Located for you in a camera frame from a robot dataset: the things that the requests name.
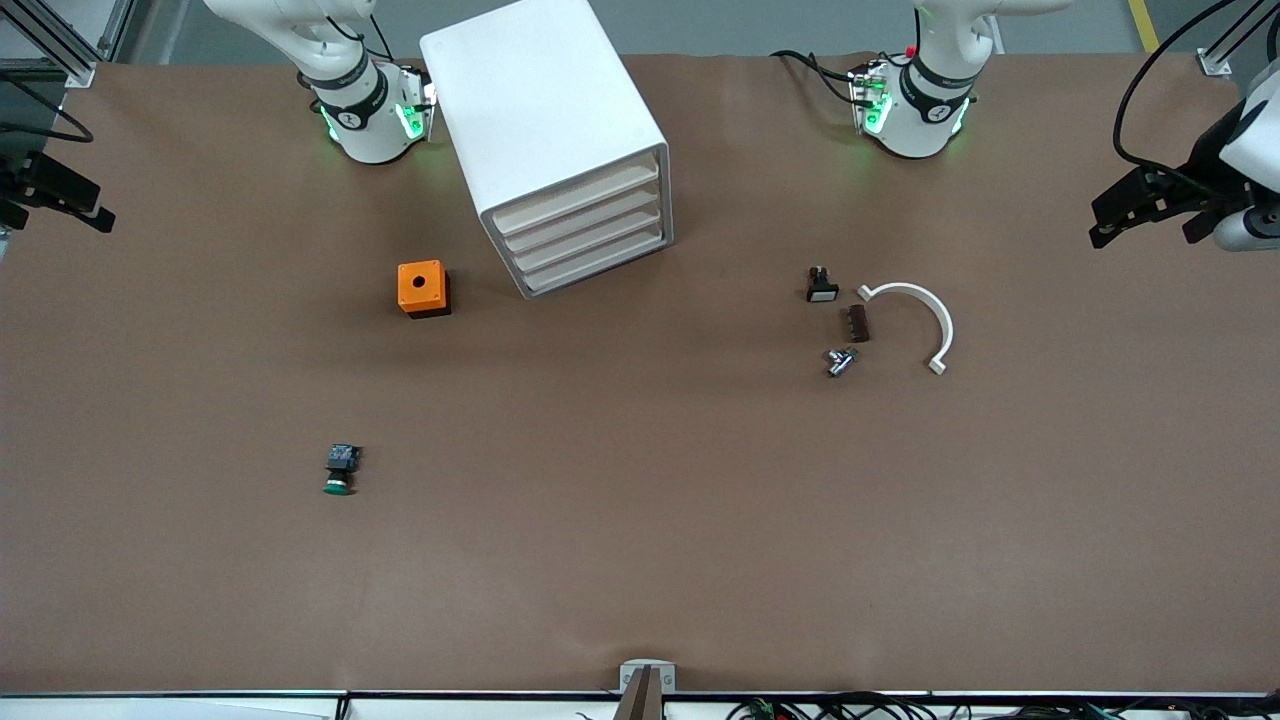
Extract green push button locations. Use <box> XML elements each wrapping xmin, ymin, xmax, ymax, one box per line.
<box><xmin>322</xmin><ymin>443</ymin><xmax>363</xmax><ymax>497</ymax></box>

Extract black cable bundle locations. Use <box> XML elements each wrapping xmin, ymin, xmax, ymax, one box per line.
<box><xmin>725</xmin><ymin>690</ymin><xmax>1280</xmax><ymax>720</ymax></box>

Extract dark camera mast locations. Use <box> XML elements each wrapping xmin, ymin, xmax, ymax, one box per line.
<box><xmin>612</xmin><ymin>668</ymin><xmax>666</xmax><ymax>720</ymax></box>

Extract black base cable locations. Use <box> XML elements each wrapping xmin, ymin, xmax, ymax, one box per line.
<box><xmin>770</xmin><ymin>48</ymin><xmax>863</xmax><ymax>109</ymax></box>

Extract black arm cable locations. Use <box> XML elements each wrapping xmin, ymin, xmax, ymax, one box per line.
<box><xmin>1115</xmin><ymin>0</ymin><xmax>1241</xmax><ymax>186</ymax></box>
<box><xmin>0</xmin><ymin>75</ymin><xmax>94</xmax><ymax>143</ymax></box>

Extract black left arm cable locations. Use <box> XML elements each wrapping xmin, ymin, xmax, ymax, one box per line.
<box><xmin>1115</xmin><ymin>0</ymin><xmax>1241</xmax><ymax>186</ymax></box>

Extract brown table mat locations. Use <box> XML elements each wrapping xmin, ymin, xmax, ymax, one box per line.
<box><xmin>0</xmin><ymin>50</ymin><xmax>1280</xmax><ymax>696</ymax></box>

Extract orange button box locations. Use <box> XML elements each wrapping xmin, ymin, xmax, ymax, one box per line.
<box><xmin>397</xmin><ymin>260</ymin><xmax>452</xmax><ymax>319</ymax></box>

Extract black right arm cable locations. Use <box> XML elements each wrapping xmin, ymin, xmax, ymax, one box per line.
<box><xmin>0</xmin><ymin>75</ymin><xmax>94</xmax><ymax>143</ymax></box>

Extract grey metal bracket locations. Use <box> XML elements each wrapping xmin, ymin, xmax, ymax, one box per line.
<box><xmin>618</xmin><ymin>660</ymin><xmax>677</xmax><ymax>694</ymax></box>

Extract aluminium frame profile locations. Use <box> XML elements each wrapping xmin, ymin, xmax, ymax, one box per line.
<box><xmin>0</xmin><ymin>0</ymin><xmax>138</xmax><ymax>89</ymax></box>
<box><xmin>1195</xmin><ymin>0</ymin><xmax>1280</xmax><ymax>79</ymax></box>

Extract white curved plastic bracket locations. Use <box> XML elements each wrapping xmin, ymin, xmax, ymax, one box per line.
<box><xmin>857</xmin><ymin>282</ymin><xmax>955</xmax><ymax>377</ymax></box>

